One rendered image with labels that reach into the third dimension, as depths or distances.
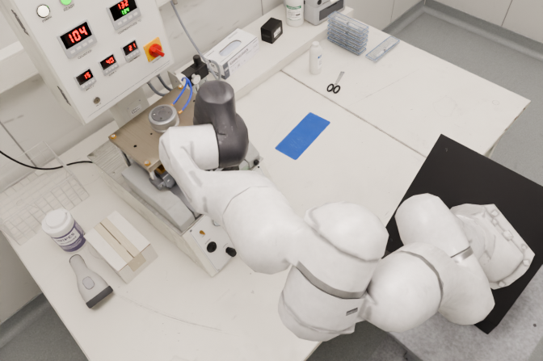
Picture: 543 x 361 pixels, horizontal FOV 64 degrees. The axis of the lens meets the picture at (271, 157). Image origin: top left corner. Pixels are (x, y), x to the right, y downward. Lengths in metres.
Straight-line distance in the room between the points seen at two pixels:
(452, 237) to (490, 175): 0.38
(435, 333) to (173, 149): 0.86
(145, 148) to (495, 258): 0.91
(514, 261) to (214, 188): 0.75
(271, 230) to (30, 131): 1.28
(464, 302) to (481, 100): 1.15
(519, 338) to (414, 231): 0.60
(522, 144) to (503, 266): 1.73
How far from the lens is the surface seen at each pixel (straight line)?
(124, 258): 1.37
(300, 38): 2.01
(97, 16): 1.18
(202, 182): 0.74
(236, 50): 1.86
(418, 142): 1.67
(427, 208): 0.88
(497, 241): 1.16
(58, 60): 1.16
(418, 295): 0.66
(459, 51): 3.37
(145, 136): 1.25
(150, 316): 1.37
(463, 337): 1.35
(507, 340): 1.39
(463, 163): 1.24
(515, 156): 2.79
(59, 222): 1.45
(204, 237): 1.29
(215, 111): 0.88
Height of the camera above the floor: 1.98
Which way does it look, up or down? 51 degrees down
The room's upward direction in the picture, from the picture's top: 6 degrees counter-clockwise
